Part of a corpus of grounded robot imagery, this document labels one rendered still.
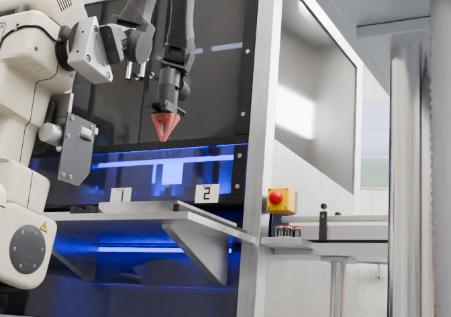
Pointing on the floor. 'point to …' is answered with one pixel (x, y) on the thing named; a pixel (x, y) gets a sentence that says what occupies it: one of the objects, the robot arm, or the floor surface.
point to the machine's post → (260, 149)
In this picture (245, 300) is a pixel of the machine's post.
